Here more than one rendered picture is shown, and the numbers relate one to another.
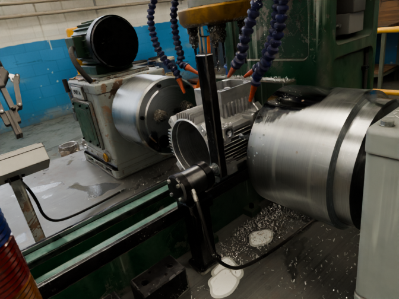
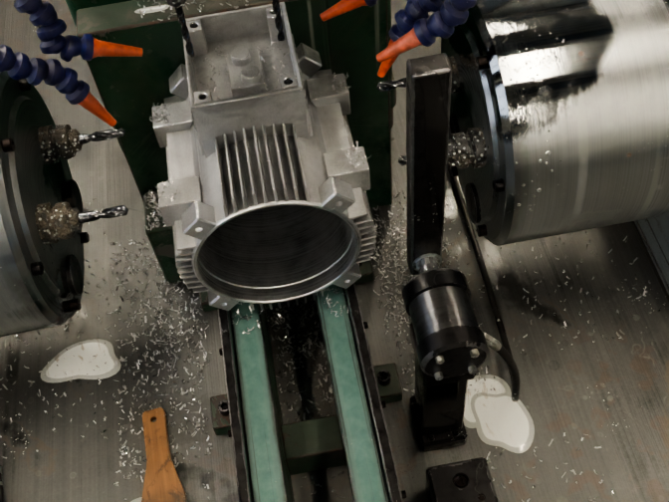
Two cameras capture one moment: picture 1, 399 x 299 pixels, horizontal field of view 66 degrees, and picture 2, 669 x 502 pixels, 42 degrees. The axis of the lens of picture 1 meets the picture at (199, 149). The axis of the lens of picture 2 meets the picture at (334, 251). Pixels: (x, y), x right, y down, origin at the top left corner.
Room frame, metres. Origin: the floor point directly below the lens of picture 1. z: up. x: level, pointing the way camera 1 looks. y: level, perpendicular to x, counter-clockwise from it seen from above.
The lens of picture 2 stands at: (0.42, 0.39, 1.68)
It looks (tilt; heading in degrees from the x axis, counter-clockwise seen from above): 55 degrees down; 303
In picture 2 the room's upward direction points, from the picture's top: 7 degrees counter-clockwise
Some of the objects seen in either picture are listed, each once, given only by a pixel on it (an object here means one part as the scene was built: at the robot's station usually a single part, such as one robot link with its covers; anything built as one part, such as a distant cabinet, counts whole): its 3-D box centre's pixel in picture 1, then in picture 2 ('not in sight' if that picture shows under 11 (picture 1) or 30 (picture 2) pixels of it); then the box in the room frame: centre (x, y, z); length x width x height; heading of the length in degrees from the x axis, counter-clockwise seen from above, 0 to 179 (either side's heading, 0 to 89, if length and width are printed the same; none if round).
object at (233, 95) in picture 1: (225, 98); (245, 81); (0.80, -0.09, 1.11); 0.12 x 0.11 x 0.07; 127
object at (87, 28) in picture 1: (99, 76); not in sight; (1.27, 0.35, 1.16); 0.33 x 0.26 x 0.42; 37
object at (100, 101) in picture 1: (121, 115); not in sight; (1.26, 0.30, 0.99); 0.35 x 0.31 x 0.37; 37
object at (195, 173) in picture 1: (266, 189); (435, 219); (0.63, -0.14, 0.92); 0.45 x 0.13 x 0.24; 127
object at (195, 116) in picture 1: (218, 136); (264, 176); (0.78, -0.06, 1.02); 0.20 x 0.19 x 0.19; 127
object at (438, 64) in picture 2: (212, 119); (426, 180); (0.59, -0.03, 1.12); 0.04 x 0.03 x 0.26; 127
